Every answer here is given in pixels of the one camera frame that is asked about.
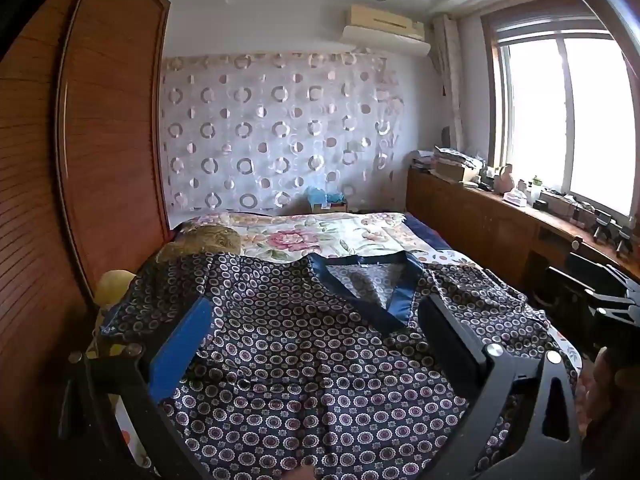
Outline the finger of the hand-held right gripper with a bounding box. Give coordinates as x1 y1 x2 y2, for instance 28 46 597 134
584 290 640 317
566 251 635 294

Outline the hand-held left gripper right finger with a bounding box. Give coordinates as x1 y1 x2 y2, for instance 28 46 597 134
418 293 584 480

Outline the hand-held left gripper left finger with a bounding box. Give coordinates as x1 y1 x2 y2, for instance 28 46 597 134
61 295 222 480

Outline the navy circle-patterned shirt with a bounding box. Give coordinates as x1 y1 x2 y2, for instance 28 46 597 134
97 250 577 480

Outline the person's right hand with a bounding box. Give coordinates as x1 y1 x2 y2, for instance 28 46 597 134
575 349 640 442

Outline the small black tripod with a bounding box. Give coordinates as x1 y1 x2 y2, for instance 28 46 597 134
615 227 637 257
592 210 614 244

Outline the yellow pillow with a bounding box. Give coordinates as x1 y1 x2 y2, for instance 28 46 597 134
95 270 137 312

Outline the orange fruit print bedsheet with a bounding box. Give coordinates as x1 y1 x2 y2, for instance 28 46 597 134
112 332 582 466

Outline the olive patterned folded cloth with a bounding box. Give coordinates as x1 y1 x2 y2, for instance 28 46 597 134
155 225 242 264

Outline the navy bed sheet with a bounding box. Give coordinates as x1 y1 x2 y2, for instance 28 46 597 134
404 211 453 252

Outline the long wooden cabinet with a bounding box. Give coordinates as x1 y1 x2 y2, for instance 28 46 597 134
406 165 640 308

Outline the pink jug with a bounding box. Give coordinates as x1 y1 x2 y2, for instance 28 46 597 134
498 162 522 195

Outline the wood-framed window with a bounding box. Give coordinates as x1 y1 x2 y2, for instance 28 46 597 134
481 10 640 222

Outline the floral bed quilt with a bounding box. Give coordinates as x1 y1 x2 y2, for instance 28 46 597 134
172 211 482 272

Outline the stack of books and papers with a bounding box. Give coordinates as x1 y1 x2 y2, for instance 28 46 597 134
412 146 489 184

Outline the wooden slatted wardrobe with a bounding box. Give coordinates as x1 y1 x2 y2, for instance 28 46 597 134
0 0 172 480

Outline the bundled patterned window curtain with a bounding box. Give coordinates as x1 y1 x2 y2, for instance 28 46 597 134
432 14 467 152

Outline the beige air conditioner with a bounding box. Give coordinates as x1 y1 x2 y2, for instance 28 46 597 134
347 4 426 41

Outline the circle-patterned sheer wall curtain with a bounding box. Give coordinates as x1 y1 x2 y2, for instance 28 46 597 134
160 51 407 212

